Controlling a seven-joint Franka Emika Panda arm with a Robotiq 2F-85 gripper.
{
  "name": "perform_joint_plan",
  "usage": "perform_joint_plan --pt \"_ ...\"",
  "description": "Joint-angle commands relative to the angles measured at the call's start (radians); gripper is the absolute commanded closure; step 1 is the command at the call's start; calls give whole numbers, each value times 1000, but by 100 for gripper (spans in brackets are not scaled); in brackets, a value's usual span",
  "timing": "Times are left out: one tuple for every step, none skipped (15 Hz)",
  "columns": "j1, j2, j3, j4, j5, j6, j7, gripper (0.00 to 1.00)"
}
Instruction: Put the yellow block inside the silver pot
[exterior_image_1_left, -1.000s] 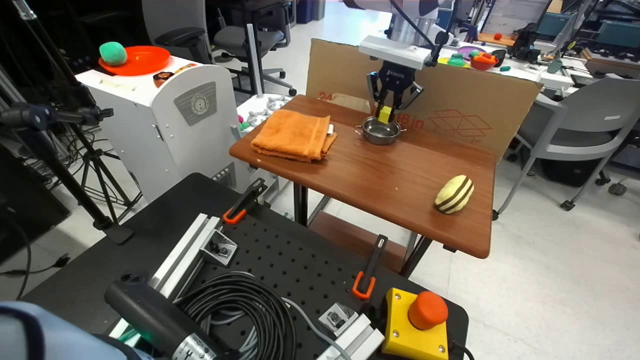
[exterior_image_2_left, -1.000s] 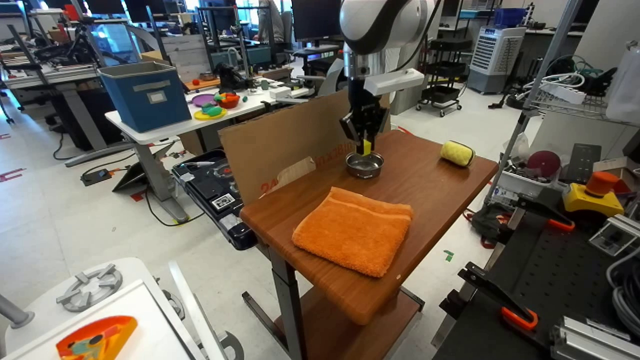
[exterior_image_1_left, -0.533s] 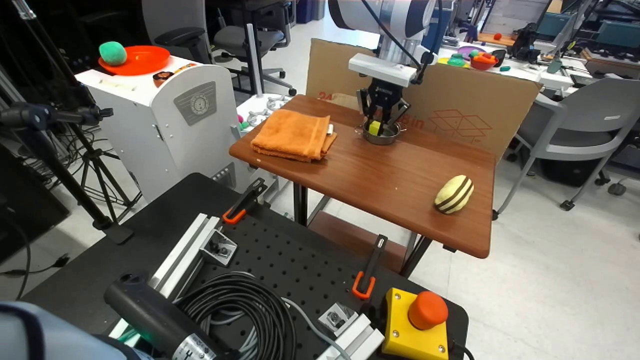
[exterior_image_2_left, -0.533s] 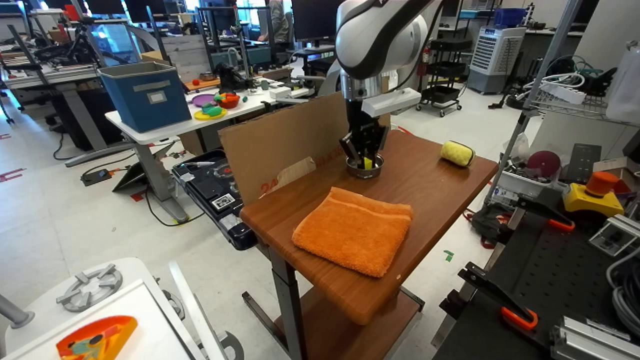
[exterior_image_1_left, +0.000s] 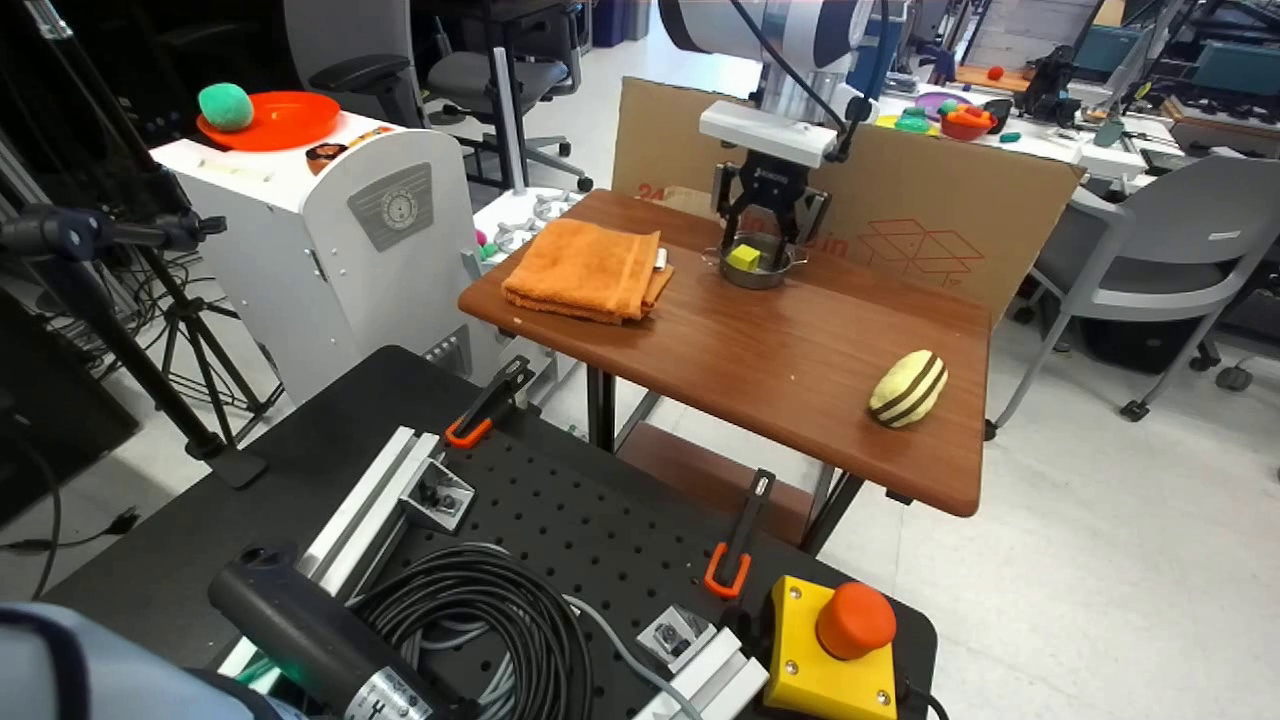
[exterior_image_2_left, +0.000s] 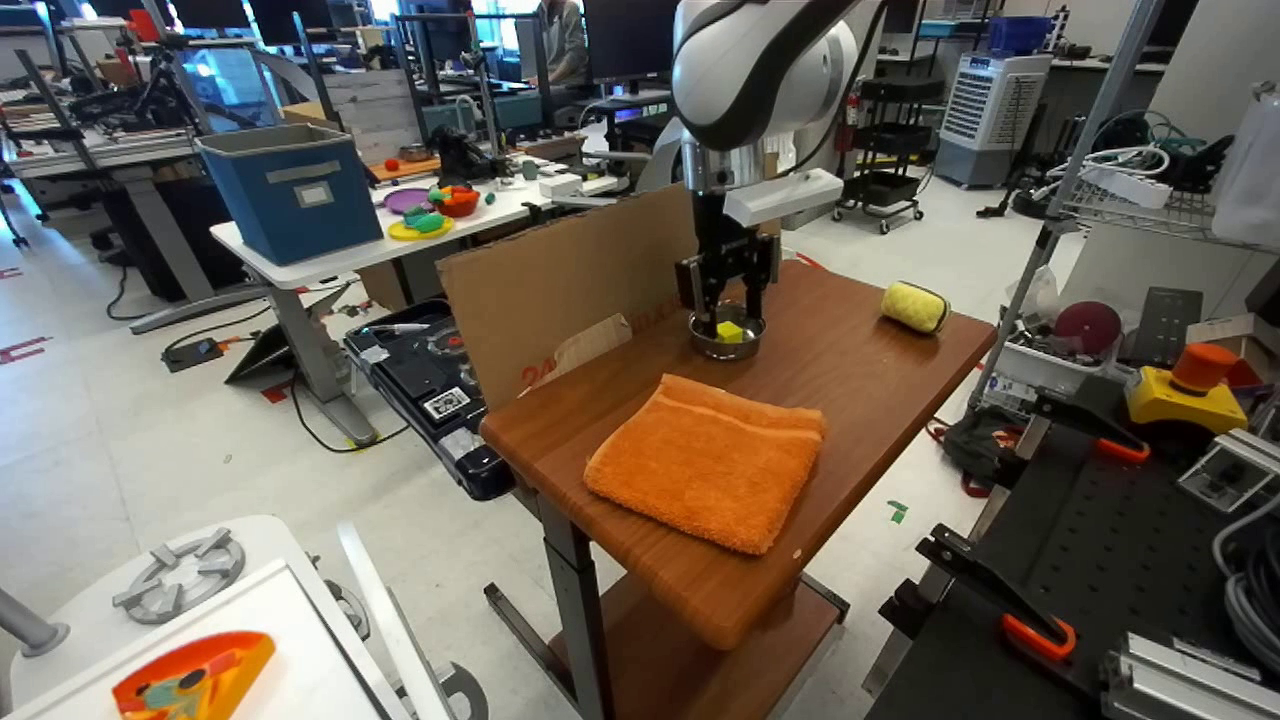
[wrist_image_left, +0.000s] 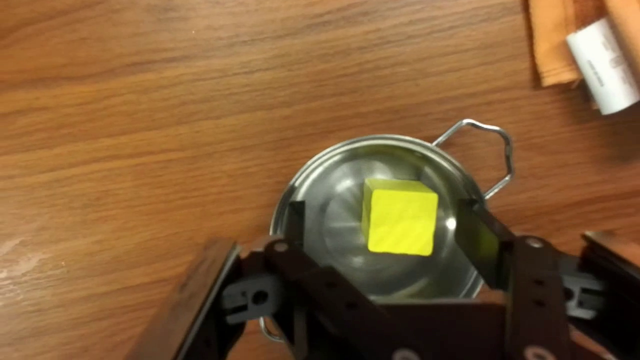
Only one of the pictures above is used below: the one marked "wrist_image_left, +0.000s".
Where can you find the orange cloth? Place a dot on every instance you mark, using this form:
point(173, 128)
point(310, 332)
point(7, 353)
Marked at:
point(555, 40)

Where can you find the white cylinder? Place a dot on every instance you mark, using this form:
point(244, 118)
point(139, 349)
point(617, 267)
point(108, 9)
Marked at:
point(602, 67)

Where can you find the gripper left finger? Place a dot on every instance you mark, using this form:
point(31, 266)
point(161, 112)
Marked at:
point(305, 280)

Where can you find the silver pot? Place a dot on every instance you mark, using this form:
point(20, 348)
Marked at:
point(380, 220)

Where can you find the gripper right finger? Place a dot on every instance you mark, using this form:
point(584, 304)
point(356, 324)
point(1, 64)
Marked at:
point(535, 295)

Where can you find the yellow block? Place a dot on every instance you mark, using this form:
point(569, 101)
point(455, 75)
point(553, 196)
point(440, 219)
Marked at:
point(400, 216)

